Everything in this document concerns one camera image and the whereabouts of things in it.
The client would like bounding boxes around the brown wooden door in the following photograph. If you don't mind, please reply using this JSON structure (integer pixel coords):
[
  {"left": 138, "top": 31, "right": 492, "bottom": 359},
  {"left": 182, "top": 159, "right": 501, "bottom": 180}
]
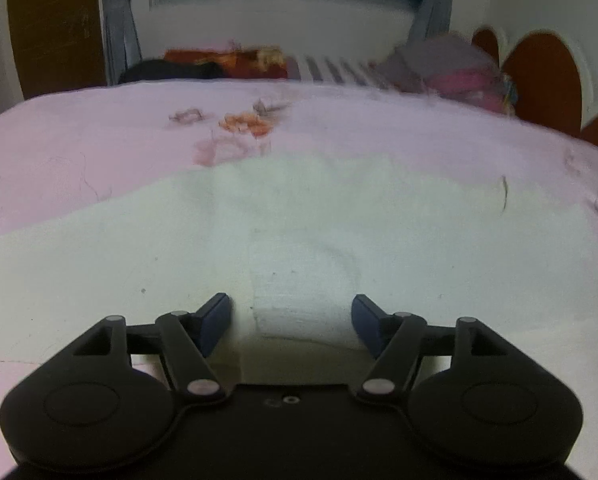
[{"left": 5, "top": 0, "right": 107, "bottom": 101}]

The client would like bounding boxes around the white cloth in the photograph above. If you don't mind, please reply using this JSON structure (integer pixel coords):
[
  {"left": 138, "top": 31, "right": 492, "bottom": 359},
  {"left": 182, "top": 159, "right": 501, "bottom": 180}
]
[{"left": 0, "top": 152, "right": 598, "bottom": 386}]

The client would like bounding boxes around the white and brown headboard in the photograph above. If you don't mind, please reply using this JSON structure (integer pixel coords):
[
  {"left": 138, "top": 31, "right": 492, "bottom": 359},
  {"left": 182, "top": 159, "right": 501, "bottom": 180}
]
[{"left": 469, "top": 0, "right": 598, "bottom": 156}]

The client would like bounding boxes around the black cloth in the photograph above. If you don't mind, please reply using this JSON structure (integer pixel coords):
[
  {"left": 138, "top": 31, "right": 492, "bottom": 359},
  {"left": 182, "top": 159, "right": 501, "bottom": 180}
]
[{"left": 118, "top": 59, "right": 225, "bottom": 85}]

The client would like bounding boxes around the red orange cloth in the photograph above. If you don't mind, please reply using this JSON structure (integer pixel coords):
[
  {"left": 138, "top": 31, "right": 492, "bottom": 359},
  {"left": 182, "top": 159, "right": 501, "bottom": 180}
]
[{"left": 163, "top": 46, "right": 290, "bottom": 81}]

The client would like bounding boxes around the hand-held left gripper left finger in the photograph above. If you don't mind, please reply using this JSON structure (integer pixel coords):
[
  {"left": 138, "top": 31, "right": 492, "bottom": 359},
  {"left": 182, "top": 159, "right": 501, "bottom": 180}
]
[{"left": 73, "top": 292, "right": 232, "bottom": 407}]

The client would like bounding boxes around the pink floral bedsheet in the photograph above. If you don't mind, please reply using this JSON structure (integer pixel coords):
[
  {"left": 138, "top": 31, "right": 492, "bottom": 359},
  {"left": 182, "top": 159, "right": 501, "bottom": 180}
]
[{"left": 0, "top": 77, "right": 598, "bottom": 480}]

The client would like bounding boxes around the pile of clothes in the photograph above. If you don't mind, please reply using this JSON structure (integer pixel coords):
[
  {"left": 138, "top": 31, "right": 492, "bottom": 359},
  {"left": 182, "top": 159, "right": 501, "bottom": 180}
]
[{"left": 379, "top": 35, "right": 522, "bottom": 116}]

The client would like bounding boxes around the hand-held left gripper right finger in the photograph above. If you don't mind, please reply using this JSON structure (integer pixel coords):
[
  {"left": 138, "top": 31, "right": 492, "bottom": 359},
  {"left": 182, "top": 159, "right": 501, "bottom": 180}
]
[{"left": 351, "top": 293, "right": 510, "bottom": 407}]

